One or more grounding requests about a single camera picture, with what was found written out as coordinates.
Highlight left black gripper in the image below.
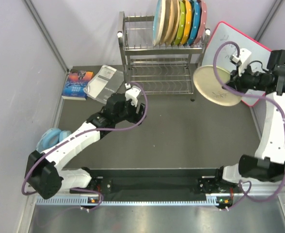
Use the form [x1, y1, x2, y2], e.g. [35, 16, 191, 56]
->
[114, 97, 145, 125]

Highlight cream green plate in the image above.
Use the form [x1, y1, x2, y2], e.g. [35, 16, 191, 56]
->
[193, 65, 241, 106]

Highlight white blue leaf plate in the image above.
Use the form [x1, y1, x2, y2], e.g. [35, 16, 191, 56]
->
[153, 0, 166, 47]

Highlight beige bird plate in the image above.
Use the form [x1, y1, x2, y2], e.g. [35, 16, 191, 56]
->
[159, 0, 174, 45]
[166, 0, 181, 46]

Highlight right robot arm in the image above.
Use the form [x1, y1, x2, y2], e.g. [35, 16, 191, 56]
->
[213, 50, 285, 192]

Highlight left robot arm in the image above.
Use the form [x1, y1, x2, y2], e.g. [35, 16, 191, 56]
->
[23, 86, 147, 200]

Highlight steel two-tier dish rack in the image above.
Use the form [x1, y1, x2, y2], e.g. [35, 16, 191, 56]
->
[117, 11, 211, 95]

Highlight grey white booklet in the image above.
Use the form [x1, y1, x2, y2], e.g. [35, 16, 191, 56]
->
[83, 65, 124, 104]

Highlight pink framed whiteboard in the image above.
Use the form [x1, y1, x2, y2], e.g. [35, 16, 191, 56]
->
[202, 21, 271, 107]

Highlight blue orange paperback book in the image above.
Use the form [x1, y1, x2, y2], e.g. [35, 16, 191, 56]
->
[62, 69, 94, 100]

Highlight pink polka dot plate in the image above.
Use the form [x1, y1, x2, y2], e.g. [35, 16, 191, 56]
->
[193, 0, 207, 45]

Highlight blue polka dot plate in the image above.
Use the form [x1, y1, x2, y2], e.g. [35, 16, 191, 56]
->
[187, 0, 202, 46]

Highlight yellow polka dot plate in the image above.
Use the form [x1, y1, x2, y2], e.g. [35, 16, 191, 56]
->
[180, 0, 192, 45]

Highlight light blue headphones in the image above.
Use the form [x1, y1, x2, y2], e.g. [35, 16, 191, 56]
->
[36, 128, 71, 152]

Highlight green polka dot plate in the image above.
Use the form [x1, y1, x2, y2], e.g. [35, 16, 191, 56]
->
[173, 0, 186, 46]

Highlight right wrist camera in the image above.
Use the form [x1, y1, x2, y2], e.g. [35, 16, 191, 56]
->
[230, 48, 252, 77]

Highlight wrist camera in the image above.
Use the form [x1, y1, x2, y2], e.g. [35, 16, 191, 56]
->
[230, 48, 252, 77]
[125, 83, 142, 107]

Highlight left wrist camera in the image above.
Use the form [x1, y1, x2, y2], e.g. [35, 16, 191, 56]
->
[125, 83, 142, 107]

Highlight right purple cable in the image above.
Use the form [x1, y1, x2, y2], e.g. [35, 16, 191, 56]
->
[212, 41, 285, 211]

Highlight purple cable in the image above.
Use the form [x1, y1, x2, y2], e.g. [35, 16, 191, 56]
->
[22, 82, 148, 212]
[212, 41, 285, 211]

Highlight grey slotted cable duct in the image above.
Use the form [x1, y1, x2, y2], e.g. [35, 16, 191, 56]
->
[36, 196, 232, 207]

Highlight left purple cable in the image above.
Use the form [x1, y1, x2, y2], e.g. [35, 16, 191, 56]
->
[22, 82, 148, 212]

